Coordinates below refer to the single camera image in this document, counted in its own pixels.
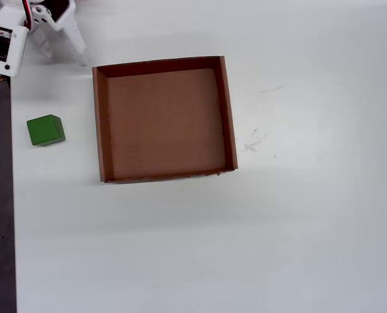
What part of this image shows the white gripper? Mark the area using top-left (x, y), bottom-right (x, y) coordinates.
top-left (0, 0), bottom-right (89, 68)

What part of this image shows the green cube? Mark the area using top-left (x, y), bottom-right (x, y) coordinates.
top-left (26, 114), bottom-right (67, 147)

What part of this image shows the brown cardboard box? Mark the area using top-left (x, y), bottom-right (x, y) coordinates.
top-left (91, 55), bottom-right (239, 185)

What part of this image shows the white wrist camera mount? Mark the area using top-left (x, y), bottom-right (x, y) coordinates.
top-left (0, 16), bottom-right (28, 78)

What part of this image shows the red black gripper servo cable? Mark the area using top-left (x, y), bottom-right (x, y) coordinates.
top-left (20, 0), bottom-right (35, 31)

